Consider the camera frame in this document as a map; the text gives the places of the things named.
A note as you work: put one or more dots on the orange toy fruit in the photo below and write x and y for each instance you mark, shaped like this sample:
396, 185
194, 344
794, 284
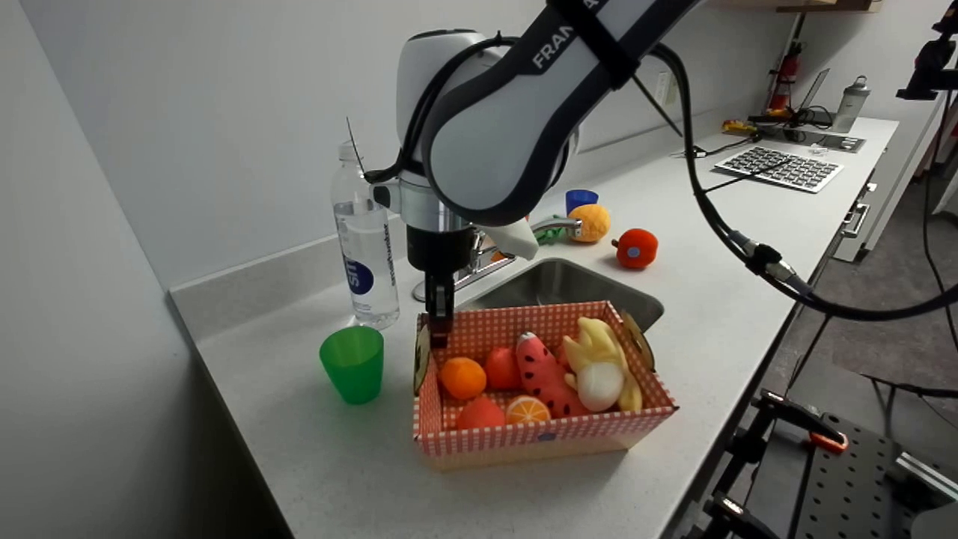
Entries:
462, 378

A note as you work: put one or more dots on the steel sink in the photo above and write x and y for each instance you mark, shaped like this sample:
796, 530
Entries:
576, 284

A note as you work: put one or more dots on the grey metal bottle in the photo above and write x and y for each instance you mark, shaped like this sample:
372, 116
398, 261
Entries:
851, 108

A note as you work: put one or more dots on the red checked cardboard box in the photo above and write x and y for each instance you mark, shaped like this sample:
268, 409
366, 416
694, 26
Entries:
524, 439

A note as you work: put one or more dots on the camera on mount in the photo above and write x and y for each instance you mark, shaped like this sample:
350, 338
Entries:
932, 64

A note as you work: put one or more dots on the yellow hand tool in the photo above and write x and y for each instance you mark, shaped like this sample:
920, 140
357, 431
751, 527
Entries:
739, 126

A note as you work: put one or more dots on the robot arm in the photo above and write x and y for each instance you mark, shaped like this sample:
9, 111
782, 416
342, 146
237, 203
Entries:
494, 150

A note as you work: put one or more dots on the red toy pepper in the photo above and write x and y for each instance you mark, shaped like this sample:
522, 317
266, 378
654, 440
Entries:
638, 249

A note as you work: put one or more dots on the red-orange toy fruit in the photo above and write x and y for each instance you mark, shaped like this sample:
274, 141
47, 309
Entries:
480, 415

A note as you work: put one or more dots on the red fire extinguisher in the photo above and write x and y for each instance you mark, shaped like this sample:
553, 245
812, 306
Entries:
783, 78

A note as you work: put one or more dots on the clear plastic water bottle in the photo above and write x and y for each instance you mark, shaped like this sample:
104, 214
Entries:
367, 254

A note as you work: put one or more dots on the yellow toy banana bunch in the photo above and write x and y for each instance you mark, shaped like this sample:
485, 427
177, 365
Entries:
599, 344

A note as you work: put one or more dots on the open laptop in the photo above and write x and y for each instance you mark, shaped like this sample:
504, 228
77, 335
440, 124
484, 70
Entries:
814, 90

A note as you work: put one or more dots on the chrome tap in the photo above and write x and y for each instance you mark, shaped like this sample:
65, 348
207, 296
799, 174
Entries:
561, 224

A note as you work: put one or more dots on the red toy tomato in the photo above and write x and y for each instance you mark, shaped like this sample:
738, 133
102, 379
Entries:
503, 368

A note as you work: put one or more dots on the toy orange slice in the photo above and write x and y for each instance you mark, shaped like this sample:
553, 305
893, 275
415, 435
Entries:
528, 410

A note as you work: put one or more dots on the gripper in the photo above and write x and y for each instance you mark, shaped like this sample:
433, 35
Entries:
440, 251

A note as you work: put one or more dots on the green plastic cup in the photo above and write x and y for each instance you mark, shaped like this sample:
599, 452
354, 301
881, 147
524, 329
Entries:
352, 367

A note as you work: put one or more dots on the white keyboard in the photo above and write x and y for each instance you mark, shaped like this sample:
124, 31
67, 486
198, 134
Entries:
782, 169

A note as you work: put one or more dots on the yellow toy pineapple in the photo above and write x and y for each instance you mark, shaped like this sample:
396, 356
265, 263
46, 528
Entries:
591, 223

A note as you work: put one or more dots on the toy watermelon slice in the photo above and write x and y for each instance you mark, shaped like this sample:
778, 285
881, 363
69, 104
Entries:
546, 378

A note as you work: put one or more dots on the blue plastic cup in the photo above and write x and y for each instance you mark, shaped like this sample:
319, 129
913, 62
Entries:
581, 199

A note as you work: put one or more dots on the black clamp with orange tip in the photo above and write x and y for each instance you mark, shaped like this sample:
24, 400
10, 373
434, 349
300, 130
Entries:
804, 423

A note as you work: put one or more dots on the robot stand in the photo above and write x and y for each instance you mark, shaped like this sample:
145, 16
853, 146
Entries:
853, 486

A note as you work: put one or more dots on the wall socket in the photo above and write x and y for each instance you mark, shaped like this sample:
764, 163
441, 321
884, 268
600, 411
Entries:
665, 88

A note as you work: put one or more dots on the black flat pad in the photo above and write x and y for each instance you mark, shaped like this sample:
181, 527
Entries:
827, 141

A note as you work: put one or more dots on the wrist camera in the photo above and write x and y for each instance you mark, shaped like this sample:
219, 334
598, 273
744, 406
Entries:
385, 196

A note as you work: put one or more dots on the white toy ball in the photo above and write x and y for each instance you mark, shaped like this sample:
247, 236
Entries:
600, 385

